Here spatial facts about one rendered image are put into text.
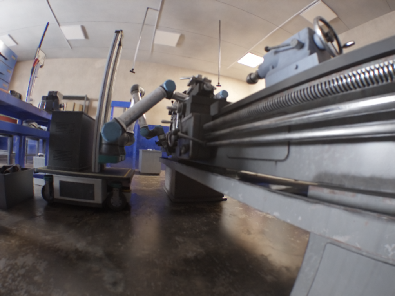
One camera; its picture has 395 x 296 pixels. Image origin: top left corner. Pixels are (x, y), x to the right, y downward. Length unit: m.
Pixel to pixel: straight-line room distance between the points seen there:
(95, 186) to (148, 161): 2.61
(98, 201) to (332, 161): 1.51
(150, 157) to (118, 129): 2.75
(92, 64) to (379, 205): 6.38
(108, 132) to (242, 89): 5.95
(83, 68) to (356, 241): 6.39
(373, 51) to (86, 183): 1.73
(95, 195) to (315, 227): 1.46
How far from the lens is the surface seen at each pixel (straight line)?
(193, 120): 1.11
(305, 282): 0.61
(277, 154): 0.68
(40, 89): 6.73
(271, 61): 1.06
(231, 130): 0.80
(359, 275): 0.51
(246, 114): 0.71
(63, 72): 6.52
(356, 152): 0.51
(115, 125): 1.33
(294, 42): 0.87
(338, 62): 0.56
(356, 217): 0.33
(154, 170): 4.06
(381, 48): 0.53
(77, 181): 1.58
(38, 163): 2.61
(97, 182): 1.52
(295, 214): 0.40
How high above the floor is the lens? 0.54
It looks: 2 degrees up
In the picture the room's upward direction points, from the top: 3 degrees clockwise
